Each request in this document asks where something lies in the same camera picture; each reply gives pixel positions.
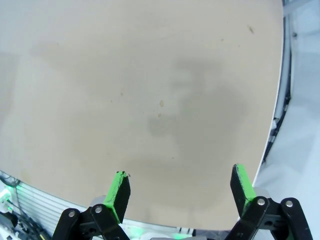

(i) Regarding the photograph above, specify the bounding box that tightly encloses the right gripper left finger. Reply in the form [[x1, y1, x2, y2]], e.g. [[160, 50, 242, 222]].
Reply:
[[51, 170, 132, 240]]

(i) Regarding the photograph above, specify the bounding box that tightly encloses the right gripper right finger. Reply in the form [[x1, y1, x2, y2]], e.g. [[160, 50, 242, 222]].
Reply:
[[226, 163, 314, 240]]

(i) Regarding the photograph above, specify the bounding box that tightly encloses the white power strip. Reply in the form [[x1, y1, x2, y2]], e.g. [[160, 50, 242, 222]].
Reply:
[[0, 187, 13, 204]]

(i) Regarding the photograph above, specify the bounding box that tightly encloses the dark metal rail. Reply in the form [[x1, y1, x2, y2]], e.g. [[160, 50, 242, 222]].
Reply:
[[259, 0, 295, 174]]

